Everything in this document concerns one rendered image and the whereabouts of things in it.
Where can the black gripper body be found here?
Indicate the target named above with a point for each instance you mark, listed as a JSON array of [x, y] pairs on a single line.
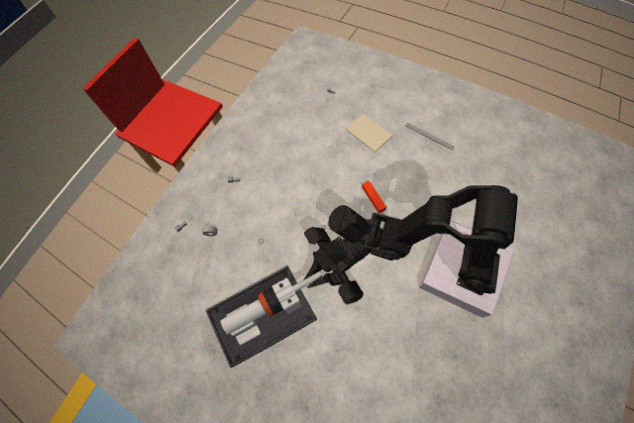
[[350, 290]]

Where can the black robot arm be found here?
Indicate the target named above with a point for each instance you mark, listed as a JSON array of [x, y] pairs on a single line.
[[493, 229]]

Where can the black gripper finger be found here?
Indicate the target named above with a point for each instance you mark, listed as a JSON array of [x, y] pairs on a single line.
[[326, 278], [315, 268]]

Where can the red-orange spacer ring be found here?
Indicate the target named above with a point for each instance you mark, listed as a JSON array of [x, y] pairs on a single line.
[[265, 305]]

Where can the grey flat bar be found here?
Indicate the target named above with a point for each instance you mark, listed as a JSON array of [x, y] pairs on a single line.
[[435, 139]]

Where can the beige flat rectangular panel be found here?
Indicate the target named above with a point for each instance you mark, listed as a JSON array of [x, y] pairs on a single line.
[[368, 132]]

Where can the white cylindrical shaft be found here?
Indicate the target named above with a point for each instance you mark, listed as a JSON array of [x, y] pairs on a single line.
[[307, 281]]

